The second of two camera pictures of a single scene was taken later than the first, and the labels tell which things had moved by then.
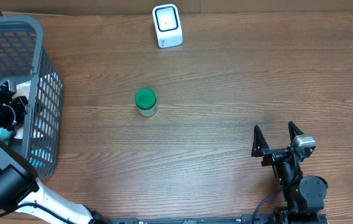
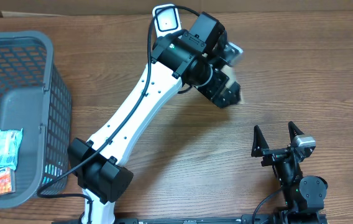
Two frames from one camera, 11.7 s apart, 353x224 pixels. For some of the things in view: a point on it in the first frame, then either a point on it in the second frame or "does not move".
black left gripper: [5, 101] → [223, 93]
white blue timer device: [168, 26] does not move
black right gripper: [260, 144] does not move
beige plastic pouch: [23, 89] → [230, 72]
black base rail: [264, 219] does not move
